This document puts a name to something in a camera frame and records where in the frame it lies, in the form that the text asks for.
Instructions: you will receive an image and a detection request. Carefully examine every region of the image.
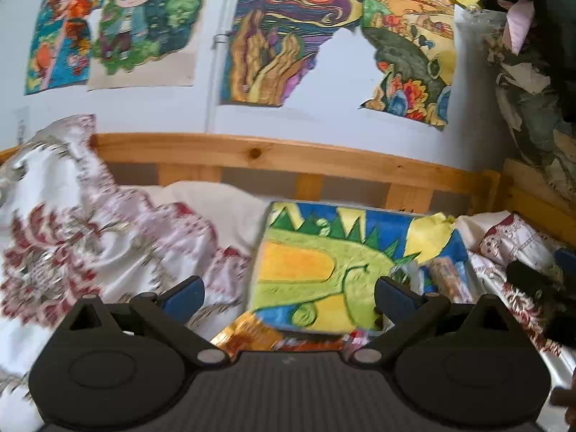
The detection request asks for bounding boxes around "brown granola bar packet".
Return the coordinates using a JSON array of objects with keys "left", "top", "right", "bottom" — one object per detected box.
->
[{"left": 429, "top": 256, "right": 473, "bottom": 303}]

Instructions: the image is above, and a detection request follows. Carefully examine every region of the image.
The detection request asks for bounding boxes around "gold snack packet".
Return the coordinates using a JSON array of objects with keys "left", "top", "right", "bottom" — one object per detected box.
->
[{"left": 211, "top": 312, "right": 283, "bottom": 357}]

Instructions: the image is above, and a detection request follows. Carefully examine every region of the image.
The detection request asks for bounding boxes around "green white snack packet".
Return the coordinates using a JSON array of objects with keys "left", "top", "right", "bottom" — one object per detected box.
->
[{"left": 390, "top": 261, "right": 425, "bottom": 294}]

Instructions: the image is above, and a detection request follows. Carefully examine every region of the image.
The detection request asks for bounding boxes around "orange candy bag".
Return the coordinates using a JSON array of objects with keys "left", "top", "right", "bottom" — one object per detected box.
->
[{"left": 273, "top": 330, "right": 372, "bottom": 355}]

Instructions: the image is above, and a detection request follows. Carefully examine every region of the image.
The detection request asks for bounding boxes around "grey tray with dinosaur drawing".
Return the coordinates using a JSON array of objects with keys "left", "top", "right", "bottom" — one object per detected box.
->
[{"left": 247, "top": 202, "right": 477, "bottom": 334}]

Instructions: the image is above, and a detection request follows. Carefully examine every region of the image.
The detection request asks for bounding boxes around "cream pillow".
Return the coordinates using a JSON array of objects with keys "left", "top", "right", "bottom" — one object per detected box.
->
[{"left": 141, "top": 181, "right": 269, "bottom": 256}]

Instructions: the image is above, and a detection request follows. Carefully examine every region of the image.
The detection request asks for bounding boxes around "white floral bedspread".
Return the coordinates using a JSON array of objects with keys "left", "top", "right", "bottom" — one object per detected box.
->
[{"left": 1, "top": 115, "right": 575, "bottom": 431}]

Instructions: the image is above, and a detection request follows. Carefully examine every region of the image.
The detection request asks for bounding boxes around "pile of clothes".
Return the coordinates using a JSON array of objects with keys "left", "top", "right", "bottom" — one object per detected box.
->
[{"left": 480, "top": 0, "right": 575, "bottom": 203}]

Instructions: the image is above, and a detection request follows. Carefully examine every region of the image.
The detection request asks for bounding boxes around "colourful flower fish drawing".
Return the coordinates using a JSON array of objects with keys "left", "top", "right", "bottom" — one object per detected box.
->
[{"left": 361, "top": 0, "right": 457, "bottom": 130}]

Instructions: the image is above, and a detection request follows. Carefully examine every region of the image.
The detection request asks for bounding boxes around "blond character drawing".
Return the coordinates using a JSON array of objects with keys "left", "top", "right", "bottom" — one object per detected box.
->
[{"left": 88, "top": 0, "right": 205, "bottom": 91}]

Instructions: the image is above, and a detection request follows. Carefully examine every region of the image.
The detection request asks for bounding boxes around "red hair character drawing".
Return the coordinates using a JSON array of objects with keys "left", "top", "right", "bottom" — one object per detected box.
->
[{"left": 24, "top": 0, "right": 103, "bottom": 95}]

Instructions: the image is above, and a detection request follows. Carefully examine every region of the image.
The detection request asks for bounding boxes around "yellow hands drawing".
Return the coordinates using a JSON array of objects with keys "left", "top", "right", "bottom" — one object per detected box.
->
[{"left": 221, "top": 0, "right": 363, "bottom": 107}]

